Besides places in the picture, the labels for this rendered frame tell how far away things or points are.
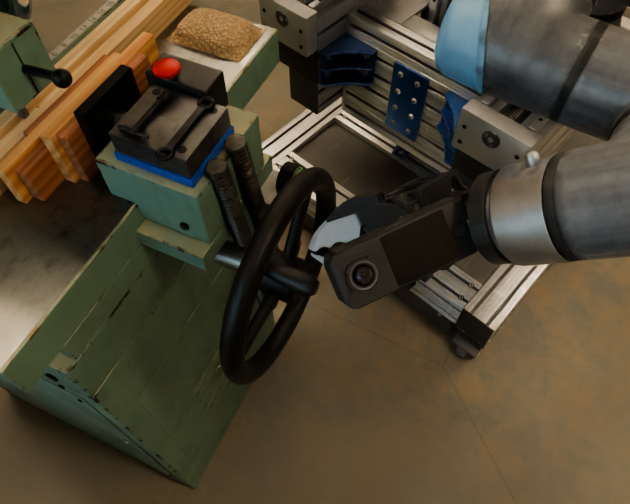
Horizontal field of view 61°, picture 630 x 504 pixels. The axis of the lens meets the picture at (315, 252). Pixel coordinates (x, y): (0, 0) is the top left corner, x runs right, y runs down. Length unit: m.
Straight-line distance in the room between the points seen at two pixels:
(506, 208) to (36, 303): 0.47
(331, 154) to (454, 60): 1.20
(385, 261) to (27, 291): 0.40
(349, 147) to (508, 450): 0.94
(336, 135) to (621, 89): 1.32
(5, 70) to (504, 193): 0.50
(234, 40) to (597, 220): 0.61
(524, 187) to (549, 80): 0.09
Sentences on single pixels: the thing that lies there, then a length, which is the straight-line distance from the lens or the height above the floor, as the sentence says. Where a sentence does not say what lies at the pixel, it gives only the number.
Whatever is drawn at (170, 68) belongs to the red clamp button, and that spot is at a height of 1.02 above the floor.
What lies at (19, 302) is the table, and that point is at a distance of 0.65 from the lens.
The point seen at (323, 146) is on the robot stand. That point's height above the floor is 0.21.
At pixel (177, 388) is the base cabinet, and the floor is 0.47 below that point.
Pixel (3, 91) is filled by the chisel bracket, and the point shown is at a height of 1.03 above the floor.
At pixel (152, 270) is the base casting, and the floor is 0.78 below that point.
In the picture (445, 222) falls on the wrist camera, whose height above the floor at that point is 1.08.
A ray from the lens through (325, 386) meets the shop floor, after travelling 1.48.
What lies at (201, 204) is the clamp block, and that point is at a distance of 0.59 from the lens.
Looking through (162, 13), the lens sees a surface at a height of 0.92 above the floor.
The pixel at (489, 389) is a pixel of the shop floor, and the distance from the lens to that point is 1.55.
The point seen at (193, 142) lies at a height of 1.00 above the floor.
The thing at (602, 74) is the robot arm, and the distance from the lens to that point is 0.43.
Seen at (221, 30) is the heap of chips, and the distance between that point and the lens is 0.85.
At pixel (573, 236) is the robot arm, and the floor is 1.13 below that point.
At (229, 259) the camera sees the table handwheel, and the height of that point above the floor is 0.82.
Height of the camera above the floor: 1.40
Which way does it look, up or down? 57 degrees down
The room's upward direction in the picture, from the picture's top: straight up
